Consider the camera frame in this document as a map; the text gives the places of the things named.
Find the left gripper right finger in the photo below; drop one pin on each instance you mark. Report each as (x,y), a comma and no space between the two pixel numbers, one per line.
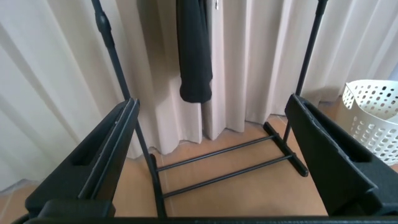
(339,174)

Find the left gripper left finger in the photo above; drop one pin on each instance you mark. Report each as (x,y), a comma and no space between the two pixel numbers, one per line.
(99,165)

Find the white laundry basket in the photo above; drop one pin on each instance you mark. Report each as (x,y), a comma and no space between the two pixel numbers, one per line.
(376,124)

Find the black shorts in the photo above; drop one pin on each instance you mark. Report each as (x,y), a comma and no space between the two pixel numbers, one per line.
(194,62)

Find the black clothes rack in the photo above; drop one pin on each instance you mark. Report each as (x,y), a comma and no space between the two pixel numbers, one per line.
(107,34)

